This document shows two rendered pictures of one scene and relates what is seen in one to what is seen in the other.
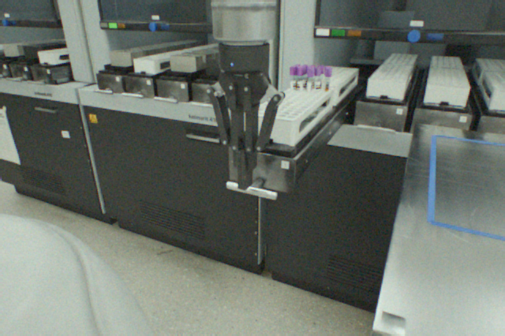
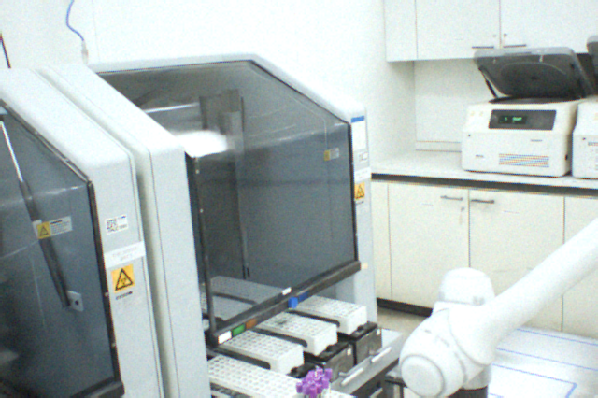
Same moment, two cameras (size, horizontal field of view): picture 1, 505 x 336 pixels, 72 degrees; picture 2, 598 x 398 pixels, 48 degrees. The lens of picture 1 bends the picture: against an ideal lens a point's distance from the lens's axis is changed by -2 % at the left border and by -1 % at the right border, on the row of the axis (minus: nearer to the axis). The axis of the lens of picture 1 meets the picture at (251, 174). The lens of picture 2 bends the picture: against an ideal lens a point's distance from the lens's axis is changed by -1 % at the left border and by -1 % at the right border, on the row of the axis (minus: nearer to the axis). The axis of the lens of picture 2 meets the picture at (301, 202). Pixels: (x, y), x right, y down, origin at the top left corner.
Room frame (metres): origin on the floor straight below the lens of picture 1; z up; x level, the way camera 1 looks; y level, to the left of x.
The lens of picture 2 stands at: (0.56, 1.18, 1.62)
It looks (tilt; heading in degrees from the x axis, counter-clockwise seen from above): 13 degrees down; 283
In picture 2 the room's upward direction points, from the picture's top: 4 degrees counter-clockwise
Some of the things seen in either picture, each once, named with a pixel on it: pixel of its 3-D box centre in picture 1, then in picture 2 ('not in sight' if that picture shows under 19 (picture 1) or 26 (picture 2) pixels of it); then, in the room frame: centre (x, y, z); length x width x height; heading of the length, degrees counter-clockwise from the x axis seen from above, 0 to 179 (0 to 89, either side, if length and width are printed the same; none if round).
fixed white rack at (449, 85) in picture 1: (445, 87); (285, 331); (1.04, -0.57, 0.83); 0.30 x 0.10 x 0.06; 154
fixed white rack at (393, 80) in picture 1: (390, 81); (249, 351); (1.11, -0.43, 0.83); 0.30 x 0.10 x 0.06; 154
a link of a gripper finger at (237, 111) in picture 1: (237, 116); not in sight; (0.55, 0.02, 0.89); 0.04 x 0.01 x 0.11; 154
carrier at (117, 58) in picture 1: (122, 59); not in sight; (1.46, 0.52, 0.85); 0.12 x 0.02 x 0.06; 64
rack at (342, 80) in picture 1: (331, 85); (249, 388); (1.05, -0.24, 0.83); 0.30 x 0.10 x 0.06; 154
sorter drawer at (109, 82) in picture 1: (161, 68); not in sight; (1.67, 0.42, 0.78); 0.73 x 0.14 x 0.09; 154
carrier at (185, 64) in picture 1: (185, 65); not in sight; (1.33, 0.25, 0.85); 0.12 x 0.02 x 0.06; 65
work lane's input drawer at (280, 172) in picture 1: (312, 119); not in sight; (0.88, -0.16, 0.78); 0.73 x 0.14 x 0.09; 154
